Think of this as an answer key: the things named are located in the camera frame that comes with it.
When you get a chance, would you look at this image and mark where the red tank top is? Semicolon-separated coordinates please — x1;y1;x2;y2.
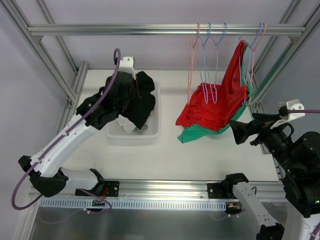
175;39;250;132

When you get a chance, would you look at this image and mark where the blue hanger with black top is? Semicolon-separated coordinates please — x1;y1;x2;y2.
212;22;228;104

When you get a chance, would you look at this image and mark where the light blue hanger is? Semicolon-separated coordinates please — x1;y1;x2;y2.
197;22;213;104

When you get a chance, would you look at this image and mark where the grey tank top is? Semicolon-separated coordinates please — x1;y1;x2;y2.
134;123;148;133

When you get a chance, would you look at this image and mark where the white tank top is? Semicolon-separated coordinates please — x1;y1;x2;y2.
116;115;136;134

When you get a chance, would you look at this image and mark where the black tank top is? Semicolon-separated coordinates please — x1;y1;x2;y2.
120;71;156;130

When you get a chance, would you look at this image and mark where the pink hanger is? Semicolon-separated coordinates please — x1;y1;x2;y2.
246;23;267;107
187;22;201;104

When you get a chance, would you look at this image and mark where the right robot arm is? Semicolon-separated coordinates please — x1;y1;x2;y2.
222;113;320;240

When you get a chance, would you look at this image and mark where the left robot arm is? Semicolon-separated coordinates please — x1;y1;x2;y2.
18;71;137;198

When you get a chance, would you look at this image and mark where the green tank top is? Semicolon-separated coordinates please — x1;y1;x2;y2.
177;42;254;144

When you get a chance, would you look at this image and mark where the white plastic basket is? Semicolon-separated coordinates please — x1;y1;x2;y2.
105;81;161;146

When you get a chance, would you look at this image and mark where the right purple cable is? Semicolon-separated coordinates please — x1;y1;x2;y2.
286;108;320;115

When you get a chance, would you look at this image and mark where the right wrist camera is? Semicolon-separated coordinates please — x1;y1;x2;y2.
271;99;306;129

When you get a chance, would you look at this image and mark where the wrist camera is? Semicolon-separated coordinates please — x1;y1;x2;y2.
271;99;306;129
118;55;136;80

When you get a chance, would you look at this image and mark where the right aluminium frame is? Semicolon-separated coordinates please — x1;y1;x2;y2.
248;0;320;114

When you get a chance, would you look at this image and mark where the aluminium frame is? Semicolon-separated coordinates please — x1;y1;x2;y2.
248;0;320;114
0;0;90;156

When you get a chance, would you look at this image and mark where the aluminium hanging rail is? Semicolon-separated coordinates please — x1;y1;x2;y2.
27;23;306;37

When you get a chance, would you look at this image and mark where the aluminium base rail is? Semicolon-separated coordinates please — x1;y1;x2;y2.
29;177;288;201

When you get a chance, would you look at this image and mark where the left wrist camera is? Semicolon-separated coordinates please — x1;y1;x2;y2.
118;55;136;80

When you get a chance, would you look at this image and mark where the white slotted cable duct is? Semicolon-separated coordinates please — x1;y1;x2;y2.
40;198;227;212

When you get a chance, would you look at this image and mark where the left aluminium frame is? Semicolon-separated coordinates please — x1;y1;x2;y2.
0;0;90;156

